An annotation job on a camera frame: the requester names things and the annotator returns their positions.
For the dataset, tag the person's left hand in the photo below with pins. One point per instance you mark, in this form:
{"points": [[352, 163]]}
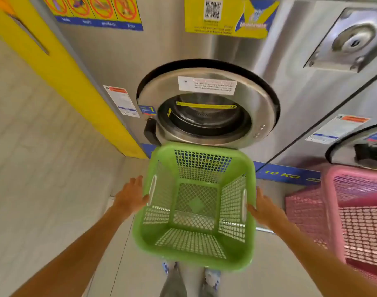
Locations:
{"points": [[129, 197]]}

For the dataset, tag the person's right hand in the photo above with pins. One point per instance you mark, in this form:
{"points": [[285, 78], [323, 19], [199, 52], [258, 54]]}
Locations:
{"points": [[267, 213]]}

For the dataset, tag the person's left thumb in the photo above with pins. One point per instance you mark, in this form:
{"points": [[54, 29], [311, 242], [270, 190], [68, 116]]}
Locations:
{"points": [[144, 200]]}

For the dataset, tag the person's right thumb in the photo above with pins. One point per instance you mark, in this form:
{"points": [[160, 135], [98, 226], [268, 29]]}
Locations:
{"points": [[251, 209]]}

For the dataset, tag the green plastic laundry basket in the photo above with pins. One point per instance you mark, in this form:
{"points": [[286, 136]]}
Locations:
{"points": [[194, 250]]}

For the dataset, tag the person's left forearm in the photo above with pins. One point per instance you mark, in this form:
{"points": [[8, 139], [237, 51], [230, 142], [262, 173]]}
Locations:
{"points": [[74, 256]]}

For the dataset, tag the person's right forearm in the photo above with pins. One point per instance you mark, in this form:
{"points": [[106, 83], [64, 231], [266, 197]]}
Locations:
{"points": [[324, 262]]}

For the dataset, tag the metal bar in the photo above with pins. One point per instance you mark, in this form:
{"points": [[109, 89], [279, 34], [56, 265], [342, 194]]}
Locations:
{"points": [[265, 230]]}

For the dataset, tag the pink plastic laundry basket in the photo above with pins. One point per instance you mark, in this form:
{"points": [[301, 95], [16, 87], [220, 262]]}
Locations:
{"points": [[330, 213]]}

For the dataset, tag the person's right leg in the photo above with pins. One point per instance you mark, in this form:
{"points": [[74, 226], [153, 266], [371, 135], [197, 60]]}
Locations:
{"points": [[210, 283]]}

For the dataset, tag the person's leg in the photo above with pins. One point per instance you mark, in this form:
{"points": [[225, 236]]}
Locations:
{"points": [[210, 283], [173, 284]]}

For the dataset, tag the person's left leg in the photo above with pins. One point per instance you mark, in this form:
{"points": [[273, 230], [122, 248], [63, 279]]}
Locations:
{"points": [[173, 284]]}

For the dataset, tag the small blue yellow sticker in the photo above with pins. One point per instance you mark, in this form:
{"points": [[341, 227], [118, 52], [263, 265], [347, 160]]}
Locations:
{"points": [[147, 110]]}

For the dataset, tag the white warning sticker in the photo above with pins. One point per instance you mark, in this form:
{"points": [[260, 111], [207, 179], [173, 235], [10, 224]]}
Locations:
{"points": [[336, 129], [122, 101]]}

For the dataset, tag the round steel washer door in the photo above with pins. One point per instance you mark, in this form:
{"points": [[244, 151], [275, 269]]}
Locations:
{"points": [[256, 105], [340, 154]]}

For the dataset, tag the yellow strip sticker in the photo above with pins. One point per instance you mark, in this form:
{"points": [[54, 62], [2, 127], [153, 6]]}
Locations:
{"points": [[207, 105]]}

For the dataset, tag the white label on door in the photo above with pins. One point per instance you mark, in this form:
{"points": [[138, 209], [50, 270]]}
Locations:
{"points": [[207, 85]]}

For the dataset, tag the stainless steel washing machine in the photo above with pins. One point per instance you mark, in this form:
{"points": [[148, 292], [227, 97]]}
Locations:
{"points": [[355, 98], [120, 58]]}

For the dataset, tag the yellow and blue sticker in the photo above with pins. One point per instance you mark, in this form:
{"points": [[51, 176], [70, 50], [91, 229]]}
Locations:
{"points": [[231, 18]]}

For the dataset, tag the yellow prohibition signs sticker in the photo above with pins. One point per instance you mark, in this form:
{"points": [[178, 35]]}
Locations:
{"points": [[95, 12]]}

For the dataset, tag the steel coin lock plate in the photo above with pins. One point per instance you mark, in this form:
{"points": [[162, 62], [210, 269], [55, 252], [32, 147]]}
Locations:
{"points": [[346, 40]]}

